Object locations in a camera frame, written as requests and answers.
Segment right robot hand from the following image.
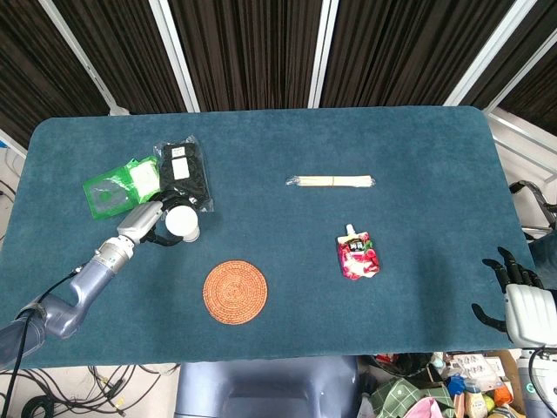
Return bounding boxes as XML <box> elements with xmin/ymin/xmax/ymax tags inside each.
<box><xmin>471</xmin><ymin>246</ymin><xmax>557</xmax><ymax>348</ymax></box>

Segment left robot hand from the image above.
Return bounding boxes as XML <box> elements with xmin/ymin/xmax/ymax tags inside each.
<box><xmin>116</xmin><ymin>198</ymin><xmax>200</xmax><ymax>247</ymax></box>

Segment white cup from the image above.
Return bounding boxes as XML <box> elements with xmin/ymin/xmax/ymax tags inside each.
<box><xmin>164</xmin><ymin>205</ymin><xmax>202</xmax><ymax>243</ymax></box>

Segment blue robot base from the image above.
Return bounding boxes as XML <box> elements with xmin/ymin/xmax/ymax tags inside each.
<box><xmin>173</xmin><ymin>355</ymin><xmax>363</xmax><ymax>418</ymax></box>

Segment orange woven coaster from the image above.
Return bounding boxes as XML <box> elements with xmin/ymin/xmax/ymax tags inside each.
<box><xmin>202</xmin><ymin>260</ymin><xmax>269</xmax><ymax>327</ymax></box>

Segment green plastic package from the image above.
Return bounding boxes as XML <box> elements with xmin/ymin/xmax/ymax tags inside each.
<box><xmin>82</xmin><ymin>156</ymin><xmax>162</xmax><ymax>221</ymax></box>

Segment black packaged item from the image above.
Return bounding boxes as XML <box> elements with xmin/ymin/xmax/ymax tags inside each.
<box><xmin>152</xmin><ymin>134</ymin><xmax>216</xmax><ymax>213</ymax></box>

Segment box of assorted items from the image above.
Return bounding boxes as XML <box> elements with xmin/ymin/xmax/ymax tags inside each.
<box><xmin>369</xmin><ymin>350</ymin><xmax>523</xmax><ymax>418</ymax></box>

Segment blue table cloth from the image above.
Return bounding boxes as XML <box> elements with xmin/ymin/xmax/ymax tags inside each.
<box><xmin>0</xmin><ymin>105</ymin><xmax>543</xmax><ymax>370</ymax></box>

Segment green checkered cloth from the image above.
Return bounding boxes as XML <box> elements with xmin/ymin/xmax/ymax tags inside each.
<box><xmin>368</xmin><ymin>376</ymin><xmax>456</xmax><ymax>418</ymax></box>

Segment red drink pouch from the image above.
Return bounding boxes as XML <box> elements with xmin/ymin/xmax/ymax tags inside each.
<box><xmin>336</xmin><ymin>224</ymin><xmax>381</xmax><ymax>281</ymax></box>

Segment bundle of wooden skewers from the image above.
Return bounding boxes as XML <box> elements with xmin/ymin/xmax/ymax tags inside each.
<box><xmin>285</xmin><ymin>174</ymin><xmax>377</xmax><ymax>190</ymax></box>

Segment black metal chair frame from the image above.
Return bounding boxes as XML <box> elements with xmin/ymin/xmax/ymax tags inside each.
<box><xmin>507</xmin><ymin>179</ymin><xmax>557</xmax><ymax>241</ymax></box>

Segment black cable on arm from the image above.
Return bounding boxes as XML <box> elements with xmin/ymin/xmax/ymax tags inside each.
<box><xmin>0</xmin><ymin>262</ymin><xmax>86</xmax><ymax>418</ymax></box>

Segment black floor cables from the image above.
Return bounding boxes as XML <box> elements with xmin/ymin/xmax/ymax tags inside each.
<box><xmin>0</xmin><ymin>363</ymin><xmax>181</xmax><ymax>418</ymax></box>

